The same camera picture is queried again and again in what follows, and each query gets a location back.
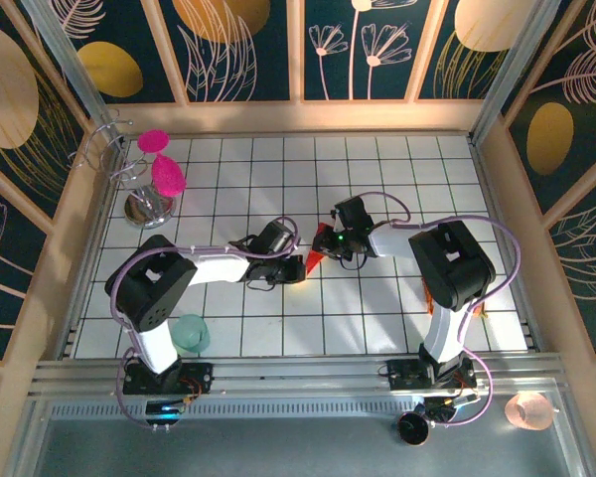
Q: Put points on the aluminium frame post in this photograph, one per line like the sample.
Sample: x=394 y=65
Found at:
x=511 y=64
x=69 y=64

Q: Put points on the black round cap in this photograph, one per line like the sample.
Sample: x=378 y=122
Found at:
x=413 y=429

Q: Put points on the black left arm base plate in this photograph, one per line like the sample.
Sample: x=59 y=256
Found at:
x=201 y=377

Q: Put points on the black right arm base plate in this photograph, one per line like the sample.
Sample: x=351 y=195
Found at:
x=402 y=375

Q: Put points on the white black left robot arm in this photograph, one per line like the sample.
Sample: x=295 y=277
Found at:
x=149 y=288

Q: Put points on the orange candy bag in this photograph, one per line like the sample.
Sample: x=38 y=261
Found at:
x=428 y=300

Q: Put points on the small circuit board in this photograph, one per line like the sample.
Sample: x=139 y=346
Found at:
x=449 y=405
x=166 y=410

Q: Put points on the pink translucent cup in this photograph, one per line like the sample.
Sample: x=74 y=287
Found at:
x=526 y=411

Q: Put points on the aluminium rail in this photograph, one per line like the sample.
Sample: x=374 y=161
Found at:
x=298 y=372

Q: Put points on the green translucent cup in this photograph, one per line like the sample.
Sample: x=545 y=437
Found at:
x=191 y=334

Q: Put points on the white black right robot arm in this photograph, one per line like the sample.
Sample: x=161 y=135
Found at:
x=452 y=268

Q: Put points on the red cloth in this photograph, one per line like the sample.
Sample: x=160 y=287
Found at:
x=323 y=230

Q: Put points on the pink wine glass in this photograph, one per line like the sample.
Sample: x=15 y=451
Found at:
x=168 y=176

